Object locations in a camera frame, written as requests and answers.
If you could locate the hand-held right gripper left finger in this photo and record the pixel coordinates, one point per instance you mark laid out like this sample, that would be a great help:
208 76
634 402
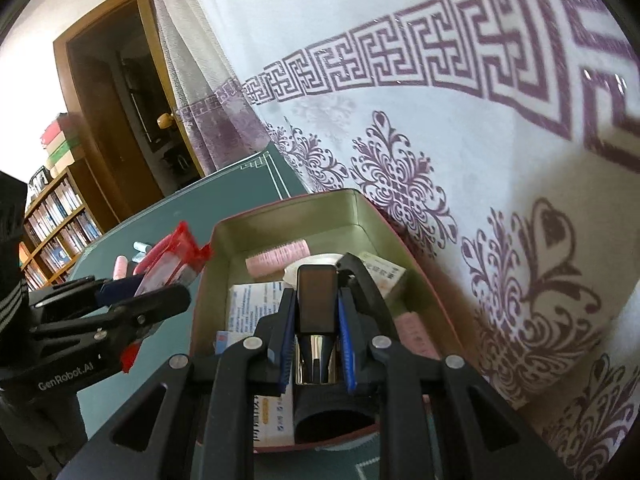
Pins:
287 355

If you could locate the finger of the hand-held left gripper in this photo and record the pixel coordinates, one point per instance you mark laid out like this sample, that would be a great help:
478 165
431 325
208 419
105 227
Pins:
115 287
150 305

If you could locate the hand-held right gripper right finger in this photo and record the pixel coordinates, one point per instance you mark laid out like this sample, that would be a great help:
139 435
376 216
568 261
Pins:
346 350

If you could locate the red snack packet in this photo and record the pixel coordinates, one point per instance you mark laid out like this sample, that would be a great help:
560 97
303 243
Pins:
175 255

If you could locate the black hair dryer nozzle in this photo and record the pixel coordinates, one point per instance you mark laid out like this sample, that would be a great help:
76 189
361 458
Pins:
316 300

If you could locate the blue and orange medicine box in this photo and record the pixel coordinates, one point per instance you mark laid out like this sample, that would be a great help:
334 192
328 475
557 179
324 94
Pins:
272 420

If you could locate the pink hair roller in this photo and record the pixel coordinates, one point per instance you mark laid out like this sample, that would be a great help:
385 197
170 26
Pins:
120 267
415 332
277 258

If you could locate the yellow and white medicine box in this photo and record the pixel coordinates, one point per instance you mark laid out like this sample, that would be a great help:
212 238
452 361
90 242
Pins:
385 270

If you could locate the pink cookie tin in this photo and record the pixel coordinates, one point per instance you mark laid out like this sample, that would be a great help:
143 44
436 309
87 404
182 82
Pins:
300 220

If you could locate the green cloth-covered desktop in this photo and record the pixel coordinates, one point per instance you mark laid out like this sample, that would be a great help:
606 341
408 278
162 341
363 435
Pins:
150 215

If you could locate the small blue and white tube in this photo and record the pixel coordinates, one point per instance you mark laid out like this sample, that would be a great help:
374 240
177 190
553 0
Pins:
141 247

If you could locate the wooden bookshelf with books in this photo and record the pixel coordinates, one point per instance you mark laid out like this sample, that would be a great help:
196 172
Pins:
55 220

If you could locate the dark framed picture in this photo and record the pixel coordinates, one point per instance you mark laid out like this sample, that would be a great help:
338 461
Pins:
39 180

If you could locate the red flat box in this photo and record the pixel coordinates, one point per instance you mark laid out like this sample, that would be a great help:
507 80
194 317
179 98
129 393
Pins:
57 130

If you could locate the brass door knob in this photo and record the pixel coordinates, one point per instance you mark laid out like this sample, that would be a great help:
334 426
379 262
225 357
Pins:
164 120

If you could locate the white curtain with purple pattern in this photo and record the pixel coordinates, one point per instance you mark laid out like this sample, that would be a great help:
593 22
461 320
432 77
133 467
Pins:
450 160

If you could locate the wooden door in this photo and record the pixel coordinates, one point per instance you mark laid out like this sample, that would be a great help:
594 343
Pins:
154 60

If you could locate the wooden door frame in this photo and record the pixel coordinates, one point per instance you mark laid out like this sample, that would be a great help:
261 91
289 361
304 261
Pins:
95 18

